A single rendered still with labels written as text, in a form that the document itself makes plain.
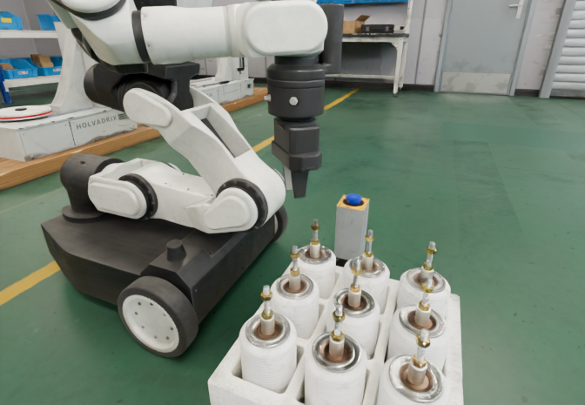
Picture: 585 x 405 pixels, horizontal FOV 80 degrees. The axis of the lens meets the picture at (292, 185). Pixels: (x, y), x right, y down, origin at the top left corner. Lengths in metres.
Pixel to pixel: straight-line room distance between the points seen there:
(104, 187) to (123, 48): 0.64
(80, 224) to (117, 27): 0.84
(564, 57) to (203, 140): 5.12
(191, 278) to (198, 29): 0.56
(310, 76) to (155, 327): 0.68
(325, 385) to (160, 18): 0.55
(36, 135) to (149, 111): 1.53
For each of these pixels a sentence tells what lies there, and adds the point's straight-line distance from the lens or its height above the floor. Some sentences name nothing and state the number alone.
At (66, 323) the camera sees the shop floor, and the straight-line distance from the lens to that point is 1.16.
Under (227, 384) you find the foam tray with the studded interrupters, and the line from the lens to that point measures 0.66.
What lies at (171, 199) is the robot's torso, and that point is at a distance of 1.01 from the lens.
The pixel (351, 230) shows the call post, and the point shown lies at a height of 0.25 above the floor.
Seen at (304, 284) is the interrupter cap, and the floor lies 0.25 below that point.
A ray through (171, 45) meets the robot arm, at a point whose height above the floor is 0.69.
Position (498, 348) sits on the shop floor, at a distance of 1.07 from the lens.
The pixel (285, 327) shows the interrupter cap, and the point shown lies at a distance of 0.63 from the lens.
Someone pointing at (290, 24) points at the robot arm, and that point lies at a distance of 0.49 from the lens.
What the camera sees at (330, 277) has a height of 0.21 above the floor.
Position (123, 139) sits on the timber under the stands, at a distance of 2.66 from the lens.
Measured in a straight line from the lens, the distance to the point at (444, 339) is 0.67.
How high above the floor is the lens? 0.70
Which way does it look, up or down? 23 degrees down
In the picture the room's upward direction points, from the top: straight up
